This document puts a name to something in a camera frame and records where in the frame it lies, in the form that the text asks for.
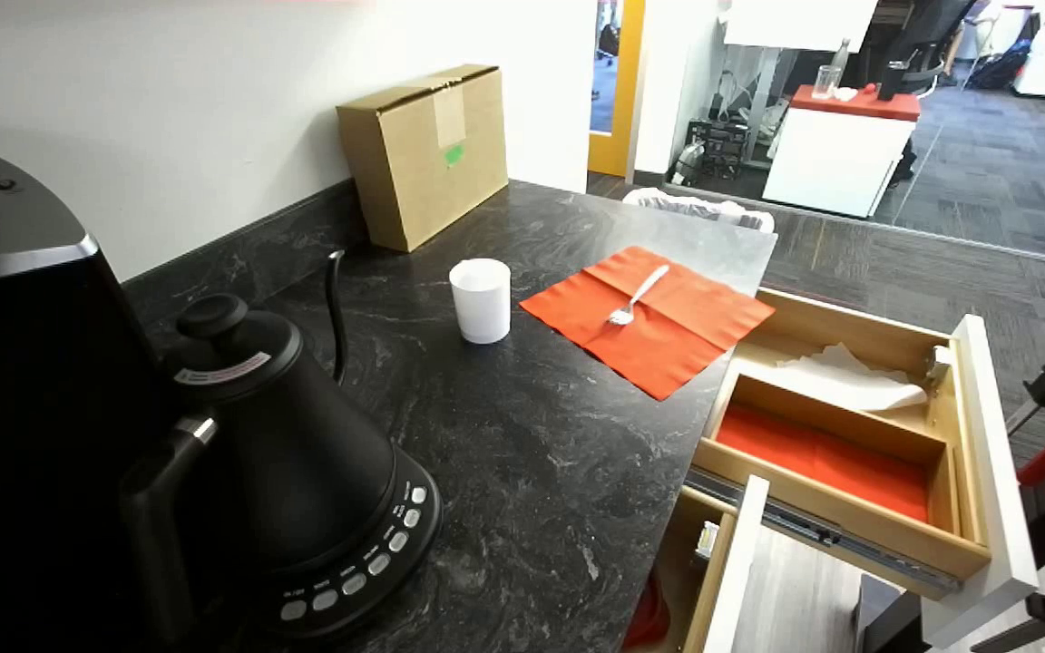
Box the white paper napkins in drawer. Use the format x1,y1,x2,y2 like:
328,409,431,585
773,345,926,415

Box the open wooden drawer right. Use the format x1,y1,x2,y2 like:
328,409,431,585
694,291,1037,613

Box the orange napkin in drawer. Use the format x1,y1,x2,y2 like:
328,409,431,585
718,406,930,522

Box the white ceramic mug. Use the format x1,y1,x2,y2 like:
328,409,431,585
449,258,511,345

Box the orange paper napkin on counter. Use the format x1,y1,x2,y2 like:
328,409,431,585
522,247,773,400

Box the brown cardboard box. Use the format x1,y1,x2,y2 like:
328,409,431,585
337,65,506,250

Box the clear plastic trash bin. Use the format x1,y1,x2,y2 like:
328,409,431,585
624,190,777,295

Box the black gooseneck electric kettle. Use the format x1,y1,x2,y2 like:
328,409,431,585
120,250,438,641

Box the white cabinet with red top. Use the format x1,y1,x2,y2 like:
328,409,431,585
763,85,922,219

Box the black coffee machine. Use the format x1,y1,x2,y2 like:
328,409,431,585
0,158,170,653

